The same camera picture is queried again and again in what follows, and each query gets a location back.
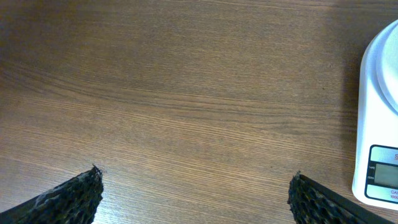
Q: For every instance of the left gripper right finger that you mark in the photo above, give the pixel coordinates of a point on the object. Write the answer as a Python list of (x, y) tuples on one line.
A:
[(313, 203)]

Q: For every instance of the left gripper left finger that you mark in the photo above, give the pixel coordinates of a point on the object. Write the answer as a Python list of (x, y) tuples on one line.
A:
[(72, 202)]

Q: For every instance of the white digital kitchen scale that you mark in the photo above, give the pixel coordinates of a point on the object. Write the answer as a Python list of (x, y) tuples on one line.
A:
[(375, 173)]

